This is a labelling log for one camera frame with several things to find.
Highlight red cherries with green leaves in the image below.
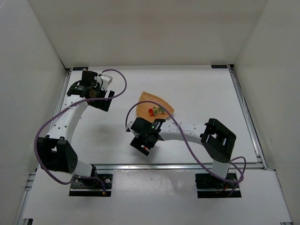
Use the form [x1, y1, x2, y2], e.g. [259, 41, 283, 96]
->
[148, 107, 165, 117]

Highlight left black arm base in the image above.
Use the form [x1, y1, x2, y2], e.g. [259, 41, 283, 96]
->
[69, 173, 113, 197]

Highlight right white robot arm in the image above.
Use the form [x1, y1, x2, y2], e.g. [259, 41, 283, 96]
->
[126, 117, 236, 182]

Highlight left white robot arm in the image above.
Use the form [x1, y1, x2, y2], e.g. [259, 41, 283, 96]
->
[37, 71, 115, 177]

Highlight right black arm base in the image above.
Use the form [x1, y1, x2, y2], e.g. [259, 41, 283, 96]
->
[195, 173, 242, 199]

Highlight woven bamboo fruit basket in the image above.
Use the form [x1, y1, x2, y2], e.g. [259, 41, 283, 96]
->
[136, 91, 174, 122]

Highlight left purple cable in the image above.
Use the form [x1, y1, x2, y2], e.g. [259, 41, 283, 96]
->
[34, 68, 128, 193]

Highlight purple cable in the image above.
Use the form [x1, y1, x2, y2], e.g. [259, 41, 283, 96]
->
[126, 100, 247, 199]
[34, 68, 128, 193]

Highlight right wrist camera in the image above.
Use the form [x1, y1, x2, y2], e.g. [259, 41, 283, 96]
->
[126, 121, 134, 133]

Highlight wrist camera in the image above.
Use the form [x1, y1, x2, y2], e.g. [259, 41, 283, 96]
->
[126, 121, 134, 133]
[99, 74, 113, 89]

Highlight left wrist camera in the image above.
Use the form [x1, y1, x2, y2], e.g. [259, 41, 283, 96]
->
[99, 74, 113, 89]

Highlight front aluminium frame rail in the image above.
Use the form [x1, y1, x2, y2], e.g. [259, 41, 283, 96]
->
[95, 164, 202, 170]

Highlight aluminium frame rail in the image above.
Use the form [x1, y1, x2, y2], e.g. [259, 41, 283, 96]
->
[231, 63, 299, 225]
[95, 164, 202, 170]
[16, 68, 72, 225]

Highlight black corner bracket left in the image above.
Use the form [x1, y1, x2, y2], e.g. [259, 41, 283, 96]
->
[72, 67, 89, 71]

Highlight black corner bracket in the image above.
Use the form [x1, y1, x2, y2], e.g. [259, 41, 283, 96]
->
[211, 65, 227, 69]
[72, 67, 89, 71]

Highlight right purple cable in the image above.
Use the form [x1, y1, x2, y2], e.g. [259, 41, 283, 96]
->
[126, 100, 247, 199]

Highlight black corner bracket right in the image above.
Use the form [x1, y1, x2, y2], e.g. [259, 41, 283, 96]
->
[211, 65, 227, 69]

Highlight right aluminium frame rail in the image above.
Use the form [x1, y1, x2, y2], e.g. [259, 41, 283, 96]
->
[231, 63, 299, 225]

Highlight left aluminium frame rail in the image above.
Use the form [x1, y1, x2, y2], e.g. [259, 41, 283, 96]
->
[16, 68, 72, 225]

